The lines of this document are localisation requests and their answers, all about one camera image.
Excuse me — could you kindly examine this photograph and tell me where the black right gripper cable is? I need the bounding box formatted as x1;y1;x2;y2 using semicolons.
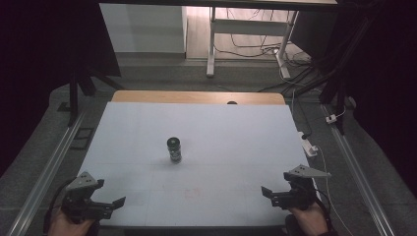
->
314;187;334;234

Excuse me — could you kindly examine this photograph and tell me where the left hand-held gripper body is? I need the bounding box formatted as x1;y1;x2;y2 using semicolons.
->
61;170;114;224

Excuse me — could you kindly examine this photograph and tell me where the black tripod stand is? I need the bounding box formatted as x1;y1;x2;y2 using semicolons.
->
57;62;127;128
291;13;378;136

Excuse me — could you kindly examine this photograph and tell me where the bundle of black floor cables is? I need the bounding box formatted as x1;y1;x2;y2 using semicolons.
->
214;8;328;94

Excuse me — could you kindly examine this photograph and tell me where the black curtain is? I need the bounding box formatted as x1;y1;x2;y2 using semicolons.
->
291;0;417;191
0;0;122;178

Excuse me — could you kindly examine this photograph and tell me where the person's left hand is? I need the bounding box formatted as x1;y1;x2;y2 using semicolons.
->
47;206;96;236

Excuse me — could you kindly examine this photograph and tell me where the white power strip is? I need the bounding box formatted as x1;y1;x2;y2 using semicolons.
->
297;130;320;158

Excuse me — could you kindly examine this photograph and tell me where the person's right hand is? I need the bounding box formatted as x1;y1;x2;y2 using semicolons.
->
287;201;329;236

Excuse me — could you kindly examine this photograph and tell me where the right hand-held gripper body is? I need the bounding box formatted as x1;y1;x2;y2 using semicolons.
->
274;163;332;211

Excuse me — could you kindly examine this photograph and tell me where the white cable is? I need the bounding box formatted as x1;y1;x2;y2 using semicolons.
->
315;145;356;236

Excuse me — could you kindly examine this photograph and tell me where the dark jar with black lid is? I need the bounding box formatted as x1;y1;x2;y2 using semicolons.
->
166;136;183;164

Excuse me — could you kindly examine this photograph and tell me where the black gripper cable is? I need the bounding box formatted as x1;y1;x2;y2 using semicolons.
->
42;177;79;236
314;187;334;234

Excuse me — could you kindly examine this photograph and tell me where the black rectangular floor frame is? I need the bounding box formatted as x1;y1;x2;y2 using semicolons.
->
69;127;96;151

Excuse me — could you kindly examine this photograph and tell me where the wooden table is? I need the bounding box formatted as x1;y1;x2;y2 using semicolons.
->
110;89;287;106

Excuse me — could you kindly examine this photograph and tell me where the white cabinet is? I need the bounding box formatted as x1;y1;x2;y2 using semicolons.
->
98;3;189;55

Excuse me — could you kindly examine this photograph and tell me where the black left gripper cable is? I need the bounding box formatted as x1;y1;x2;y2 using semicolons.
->
42;177;79;236

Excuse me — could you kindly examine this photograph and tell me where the white desk frame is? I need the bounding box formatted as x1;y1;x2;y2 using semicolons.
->
206;5;300;80

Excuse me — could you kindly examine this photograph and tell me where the metal floor rail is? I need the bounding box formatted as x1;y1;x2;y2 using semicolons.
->
5;110;87;236
320;103;397;236

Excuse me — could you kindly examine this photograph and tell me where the white table cover sheet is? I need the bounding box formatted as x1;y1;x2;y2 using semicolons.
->
78;100;311;228

